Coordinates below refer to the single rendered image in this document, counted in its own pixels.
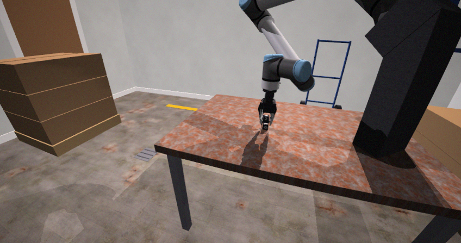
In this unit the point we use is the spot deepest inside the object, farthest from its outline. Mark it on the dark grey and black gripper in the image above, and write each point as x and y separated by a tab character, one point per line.
267	106

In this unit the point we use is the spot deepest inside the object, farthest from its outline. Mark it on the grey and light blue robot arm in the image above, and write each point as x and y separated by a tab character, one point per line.
285	63

